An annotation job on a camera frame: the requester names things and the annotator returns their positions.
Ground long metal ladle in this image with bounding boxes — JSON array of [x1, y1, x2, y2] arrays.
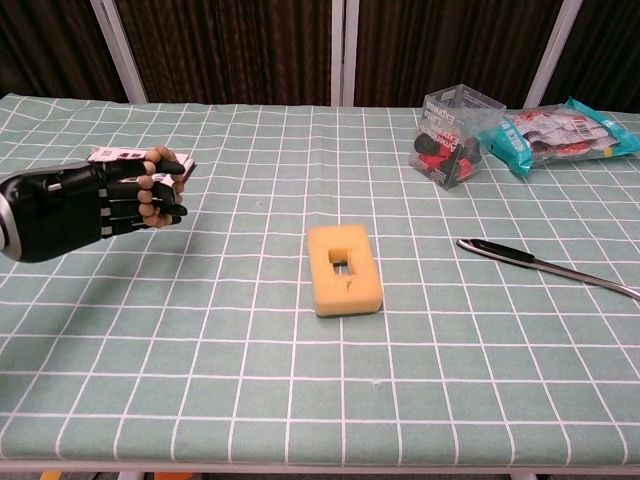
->
[[455, 238, 640, 302]]

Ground clear plastic box red contents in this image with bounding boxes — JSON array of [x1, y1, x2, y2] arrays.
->
[[408, 84, 507, 190]]

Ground teal snack bag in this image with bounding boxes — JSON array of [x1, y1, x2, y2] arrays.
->
[[478, 97, 640, 177]]

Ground green checked tablecloth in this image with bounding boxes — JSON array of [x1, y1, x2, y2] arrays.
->
[[0, 94, 640, 474]]

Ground white screen frame post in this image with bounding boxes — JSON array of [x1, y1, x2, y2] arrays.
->
[[89, 0, 149, 105], [329, 0, 359, 107], [523, 0, 584, 109]]

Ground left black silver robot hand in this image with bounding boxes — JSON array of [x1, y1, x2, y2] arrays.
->
[[0, 155, 189, 264]]

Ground wooden bead bracelet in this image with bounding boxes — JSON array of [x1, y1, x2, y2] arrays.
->
[[137, 145, 186, 230]]

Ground dark brown curtain panel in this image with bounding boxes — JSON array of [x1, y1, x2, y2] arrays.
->
[[542, 0, 640, 113], [113, 0, 334, 106], [0, 0, 126, 101], [353, 0, 564, 109]]

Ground flat printed card box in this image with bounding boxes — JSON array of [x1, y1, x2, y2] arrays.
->
[[85, 146, 197, 184]]

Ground yellow sponge with rectangular hole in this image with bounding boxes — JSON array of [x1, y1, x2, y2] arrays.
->
[[306, 223, 385, 319]]

